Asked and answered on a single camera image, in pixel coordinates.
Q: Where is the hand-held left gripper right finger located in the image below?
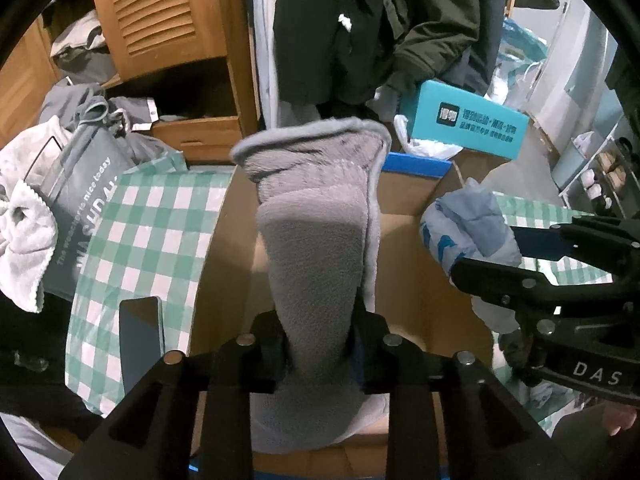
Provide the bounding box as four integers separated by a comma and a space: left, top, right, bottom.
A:
349, 305, 581, 480

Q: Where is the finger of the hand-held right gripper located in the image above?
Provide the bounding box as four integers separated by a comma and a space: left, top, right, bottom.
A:
450, 257, 640, 317
507, 215, 640, 273

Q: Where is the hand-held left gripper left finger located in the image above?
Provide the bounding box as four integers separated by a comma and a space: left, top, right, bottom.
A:
57, 310, 291, 480

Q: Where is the blue and white cloth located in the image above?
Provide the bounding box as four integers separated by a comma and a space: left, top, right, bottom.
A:
419, 179, 526, 336

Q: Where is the cardboard box with blue flaps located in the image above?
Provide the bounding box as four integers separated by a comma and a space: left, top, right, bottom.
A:
189, 150, 501, 480

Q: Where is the grey fleece cloth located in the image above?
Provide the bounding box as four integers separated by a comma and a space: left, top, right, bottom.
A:
231, 116, 391, 453

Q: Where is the person's right hand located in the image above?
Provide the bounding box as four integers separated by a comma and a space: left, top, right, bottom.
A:
600, 402, 640, 438

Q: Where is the white shoe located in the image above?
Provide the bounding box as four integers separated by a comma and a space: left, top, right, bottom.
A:
584, 169, 607, 200

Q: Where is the beige sneaker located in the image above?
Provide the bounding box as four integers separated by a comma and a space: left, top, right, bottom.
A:
599, 152, 632, 186

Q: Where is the dark flat panel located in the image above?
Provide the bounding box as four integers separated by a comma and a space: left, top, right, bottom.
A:
119, 296, 165, 397

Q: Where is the teal printed box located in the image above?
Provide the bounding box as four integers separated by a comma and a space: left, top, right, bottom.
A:
400, 80, 530, 161

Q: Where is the white plastic bag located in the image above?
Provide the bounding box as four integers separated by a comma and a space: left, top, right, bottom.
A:
392, 114, 463, 158

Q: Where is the green checked tablecloth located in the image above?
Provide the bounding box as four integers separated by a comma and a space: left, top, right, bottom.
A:
65, 157, 621, 441

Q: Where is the pile of blue plastic bags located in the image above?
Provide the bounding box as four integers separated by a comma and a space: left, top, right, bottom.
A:
492, 17, 552, 111

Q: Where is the black cloth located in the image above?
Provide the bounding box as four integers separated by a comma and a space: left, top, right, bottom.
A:
0, 290, 103, 423

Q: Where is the grey printed tote bag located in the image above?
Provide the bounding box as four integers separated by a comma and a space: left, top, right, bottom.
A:
42, 120, 147, 302

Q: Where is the white fluffy towel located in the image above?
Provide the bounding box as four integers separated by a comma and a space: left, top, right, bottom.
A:
0, 115, 67, 313

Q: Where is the black jacket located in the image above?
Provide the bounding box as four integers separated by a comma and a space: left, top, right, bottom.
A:
272, 0, 401, 107

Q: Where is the grey hoodie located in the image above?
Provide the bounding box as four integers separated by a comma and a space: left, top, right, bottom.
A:
40, 79, 186, 161

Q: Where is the light blue hanging garment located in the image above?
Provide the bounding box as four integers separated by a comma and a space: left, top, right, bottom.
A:
251, 0, 282, 127

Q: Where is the grey and white folded clothing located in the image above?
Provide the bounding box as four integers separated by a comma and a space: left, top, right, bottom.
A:
50, 10, 117, 83

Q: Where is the wooden louvered cabinet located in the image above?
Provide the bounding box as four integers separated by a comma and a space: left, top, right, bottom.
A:
0, 0, 261, 150

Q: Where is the white wire shoe rack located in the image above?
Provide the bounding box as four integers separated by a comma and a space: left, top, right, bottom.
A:
559, 125, 640, 222

